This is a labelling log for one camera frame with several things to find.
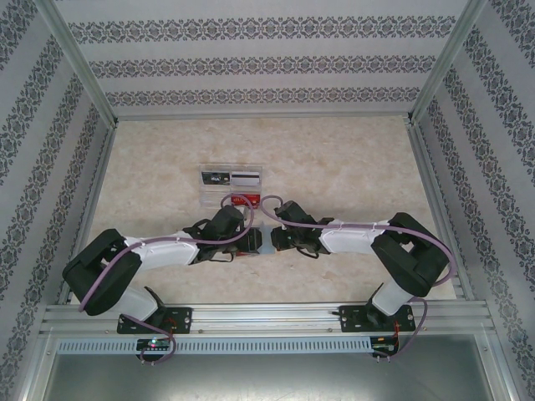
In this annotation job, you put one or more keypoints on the clear acrylic card organizer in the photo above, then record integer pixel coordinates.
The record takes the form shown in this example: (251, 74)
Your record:
(213, 192)

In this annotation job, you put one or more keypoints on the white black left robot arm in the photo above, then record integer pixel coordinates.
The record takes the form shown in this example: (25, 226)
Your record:
(163, 252)

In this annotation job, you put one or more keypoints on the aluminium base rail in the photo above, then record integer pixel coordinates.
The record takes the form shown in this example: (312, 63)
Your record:
(267, 317)

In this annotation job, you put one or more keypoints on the aluminium side rail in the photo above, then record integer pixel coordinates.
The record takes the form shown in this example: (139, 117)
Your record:
(430, 188)

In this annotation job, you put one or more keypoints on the black card stack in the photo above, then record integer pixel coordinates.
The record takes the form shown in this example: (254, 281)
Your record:
(215, 178)

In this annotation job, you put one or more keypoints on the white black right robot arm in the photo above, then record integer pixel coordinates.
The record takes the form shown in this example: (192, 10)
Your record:
(351, 238)

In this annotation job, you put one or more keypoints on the aluminium frame post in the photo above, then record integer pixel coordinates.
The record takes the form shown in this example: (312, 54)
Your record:
(79, 62)
(444, 62)

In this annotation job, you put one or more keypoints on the grey metal shelf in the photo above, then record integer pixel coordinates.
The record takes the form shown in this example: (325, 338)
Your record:
(267, 380)

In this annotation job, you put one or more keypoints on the red VIP card stack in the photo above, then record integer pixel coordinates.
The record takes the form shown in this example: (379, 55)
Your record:
(242, 201)

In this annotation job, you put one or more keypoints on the single red card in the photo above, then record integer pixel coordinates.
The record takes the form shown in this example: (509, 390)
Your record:
(241, 252)

